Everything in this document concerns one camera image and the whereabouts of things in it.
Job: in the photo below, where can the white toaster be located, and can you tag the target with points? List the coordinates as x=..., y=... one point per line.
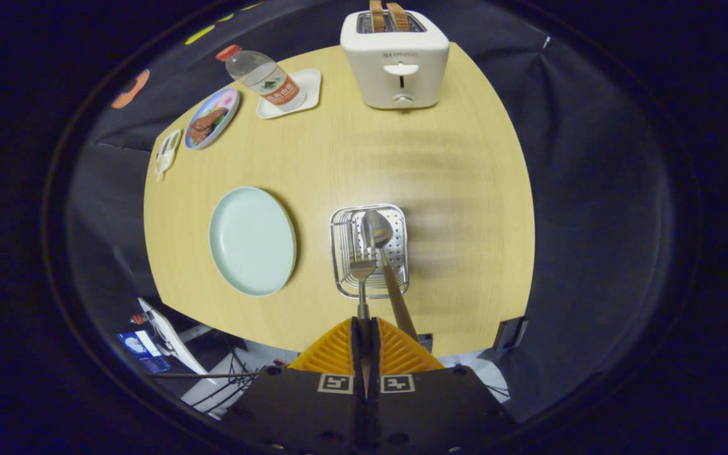
x=376, y=69

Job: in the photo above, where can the blue plate with food picture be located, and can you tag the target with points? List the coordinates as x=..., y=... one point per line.
x=211, y=120

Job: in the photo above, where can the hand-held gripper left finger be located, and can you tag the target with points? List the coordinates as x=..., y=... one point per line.
x=294, y=414

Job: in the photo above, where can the small lit screen device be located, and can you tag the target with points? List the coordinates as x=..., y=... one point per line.
x=139, y=349

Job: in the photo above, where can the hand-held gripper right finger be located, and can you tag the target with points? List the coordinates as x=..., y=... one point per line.
x=440, y=414

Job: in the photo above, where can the pale green plate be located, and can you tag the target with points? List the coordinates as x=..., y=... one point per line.
x=250, y=243

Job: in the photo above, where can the brown toast slice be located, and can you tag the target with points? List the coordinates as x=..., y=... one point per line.
x=376, y=18
x=399, y=18

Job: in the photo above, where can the black table clamp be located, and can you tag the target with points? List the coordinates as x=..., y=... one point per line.
x=426, y=342
x=509, y=333

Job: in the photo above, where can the white rectangular tray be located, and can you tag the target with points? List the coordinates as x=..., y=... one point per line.
x=310, y=85

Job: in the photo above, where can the clear plastic water bottle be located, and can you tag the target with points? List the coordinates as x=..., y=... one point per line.
x=263, y=76

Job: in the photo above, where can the white flat panel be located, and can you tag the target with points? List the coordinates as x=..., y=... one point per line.
x=171, y=338

